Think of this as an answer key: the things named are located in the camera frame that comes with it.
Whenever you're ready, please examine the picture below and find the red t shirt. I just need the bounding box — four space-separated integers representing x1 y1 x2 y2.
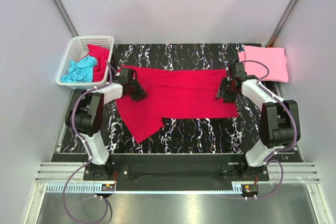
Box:
87 44 110 82
116 67 238 143

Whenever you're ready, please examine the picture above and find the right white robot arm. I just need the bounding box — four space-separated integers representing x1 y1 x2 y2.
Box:
216 60 300 180

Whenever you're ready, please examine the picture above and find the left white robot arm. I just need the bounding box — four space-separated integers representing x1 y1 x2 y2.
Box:
65 68 148 180

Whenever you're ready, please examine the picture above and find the red t shirt in basket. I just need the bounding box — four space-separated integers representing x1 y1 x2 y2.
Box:
87 44 110 82

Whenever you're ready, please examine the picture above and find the folded pink t shirt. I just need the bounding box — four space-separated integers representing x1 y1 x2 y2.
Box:
238 46 289 83

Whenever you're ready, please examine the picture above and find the cyan t shirt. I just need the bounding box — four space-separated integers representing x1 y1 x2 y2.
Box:
60 56 98 83

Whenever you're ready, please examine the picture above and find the white plastic basket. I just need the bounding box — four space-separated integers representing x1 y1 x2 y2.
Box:
56 35 114 89

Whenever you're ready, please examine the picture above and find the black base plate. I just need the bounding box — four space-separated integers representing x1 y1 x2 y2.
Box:
83 154 269 193

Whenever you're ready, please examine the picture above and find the aluminium rail frame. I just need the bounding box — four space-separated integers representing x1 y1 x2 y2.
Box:
25 140 335 224

